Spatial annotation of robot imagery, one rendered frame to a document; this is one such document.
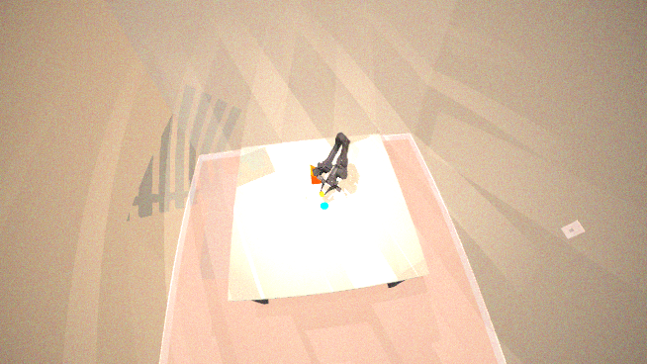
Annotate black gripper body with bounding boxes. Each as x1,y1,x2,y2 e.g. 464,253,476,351
317,172,341,193

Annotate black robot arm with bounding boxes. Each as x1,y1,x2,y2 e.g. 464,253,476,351
312,133,351,186

